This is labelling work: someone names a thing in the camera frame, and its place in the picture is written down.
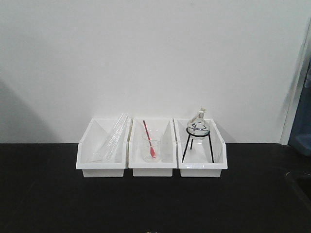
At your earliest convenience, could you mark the glass alcohol lamp flask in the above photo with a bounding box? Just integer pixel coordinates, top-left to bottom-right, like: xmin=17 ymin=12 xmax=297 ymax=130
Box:
xmin=187 ymin=108 xmax=210 ymax=136

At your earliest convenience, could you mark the right white storage bin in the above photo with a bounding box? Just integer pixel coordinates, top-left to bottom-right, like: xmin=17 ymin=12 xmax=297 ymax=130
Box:
xmin=173 ymin=118 xmax=228 ymax=178

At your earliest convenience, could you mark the left white storage bin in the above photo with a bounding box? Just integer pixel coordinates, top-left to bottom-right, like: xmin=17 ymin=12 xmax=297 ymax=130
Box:
xmin=76 ymin=118 xmax=132 ymax=178

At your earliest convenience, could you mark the glass beaker in middle bin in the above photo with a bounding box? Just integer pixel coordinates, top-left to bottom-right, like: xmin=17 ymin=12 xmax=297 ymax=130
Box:
xmin=142 ymin=135 xmax=161 ymax=163

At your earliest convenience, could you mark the middle white storage bin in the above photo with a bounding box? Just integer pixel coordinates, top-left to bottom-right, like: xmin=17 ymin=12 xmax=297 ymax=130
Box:
xmin=128 ymin=117 xmax=177 ymax=177

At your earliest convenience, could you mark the black tripod stand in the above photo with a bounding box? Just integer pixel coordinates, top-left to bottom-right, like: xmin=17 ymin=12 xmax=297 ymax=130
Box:
xmin=182 ymin=127 xmax=214 ymax=163

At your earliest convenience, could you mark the red dropper stick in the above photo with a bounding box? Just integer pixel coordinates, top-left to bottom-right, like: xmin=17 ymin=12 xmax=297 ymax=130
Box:
xmin=143 ymin=120 xmax=156 ymax=159

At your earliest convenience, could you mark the white storage bin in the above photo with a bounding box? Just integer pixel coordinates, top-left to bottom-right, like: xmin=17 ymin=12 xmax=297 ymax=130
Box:
xmin=76 ymin=118 xmax=132 ymax=178
xmin=173 ymin=118 xmax=228 ymax=178
xmin=128 ymin=117 xmax=177 ymax=177

